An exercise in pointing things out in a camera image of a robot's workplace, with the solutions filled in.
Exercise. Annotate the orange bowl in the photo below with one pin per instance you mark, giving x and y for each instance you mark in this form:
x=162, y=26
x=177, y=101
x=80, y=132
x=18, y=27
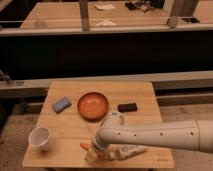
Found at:
x=93, y=106

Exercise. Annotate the white labelled bottle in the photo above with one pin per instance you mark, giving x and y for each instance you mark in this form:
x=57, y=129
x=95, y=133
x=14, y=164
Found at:
x=126, y=151

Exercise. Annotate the white cup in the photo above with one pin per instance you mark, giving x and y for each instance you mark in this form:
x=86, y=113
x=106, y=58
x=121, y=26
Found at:
x=40, y=138

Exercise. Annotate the white folded paper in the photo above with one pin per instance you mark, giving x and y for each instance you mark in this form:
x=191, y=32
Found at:
x=106, y=23

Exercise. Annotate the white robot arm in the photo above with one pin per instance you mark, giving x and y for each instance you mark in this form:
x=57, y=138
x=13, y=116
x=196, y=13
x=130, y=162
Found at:
x=194, y=135

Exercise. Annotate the grey metal post right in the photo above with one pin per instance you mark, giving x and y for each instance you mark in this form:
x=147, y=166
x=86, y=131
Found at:
x=182, y=9

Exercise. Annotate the white paper sheet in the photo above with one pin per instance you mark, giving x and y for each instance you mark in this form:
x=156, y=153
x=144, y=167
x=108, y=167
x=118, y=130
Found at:
x=104, y=7

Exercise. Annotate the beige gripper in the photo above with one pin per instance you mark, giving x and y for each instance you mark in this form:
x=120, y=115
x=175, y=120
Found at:
x=92, y=156

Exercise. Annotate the black cables cluster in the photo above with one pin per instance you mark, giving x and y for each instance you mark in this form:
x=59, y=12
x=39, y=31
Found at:
x=145, y=5

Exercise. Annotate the black rectangular block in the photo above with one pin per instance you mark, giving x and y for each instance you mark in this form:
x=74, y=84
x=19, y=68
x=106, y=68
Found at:
x=127, y=107

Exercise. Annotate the orange pepper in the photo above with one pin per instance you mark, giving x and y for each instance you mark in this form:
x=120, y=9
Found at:
x=85, y=146

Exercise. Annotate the blue sponge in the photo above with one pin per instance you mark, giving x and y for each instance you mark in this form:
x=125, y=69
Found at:
x=61, y=104

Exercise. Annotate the grey metal post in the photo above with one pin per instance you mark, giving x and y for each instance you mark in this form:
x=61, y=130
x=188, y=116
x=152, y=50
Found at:
x=83, y=4
x=182, y=9

